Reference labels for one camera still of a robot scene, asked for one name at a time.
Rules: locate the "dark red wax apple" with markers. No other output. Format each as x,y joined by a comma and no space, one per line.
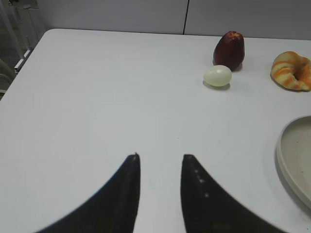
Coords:
230,50

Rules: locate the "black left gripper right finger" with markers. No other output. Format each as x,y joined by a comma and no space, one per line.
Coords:
208,208

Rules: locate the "white egg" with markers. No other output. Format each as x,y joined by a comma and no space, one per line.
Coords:
218,76

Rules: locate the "metal frame rail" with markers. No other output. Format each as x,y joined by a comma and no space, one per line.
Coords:
22,61

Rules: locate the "orange striped croissant bread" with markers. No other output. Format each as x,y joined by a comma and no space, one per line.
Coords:
292,71

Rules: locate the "beige round plate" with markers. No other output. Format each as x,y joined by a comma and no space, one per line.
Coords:
293,154

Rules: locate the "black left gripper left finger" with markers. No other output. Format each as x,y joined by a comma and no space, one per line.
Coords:
112,209

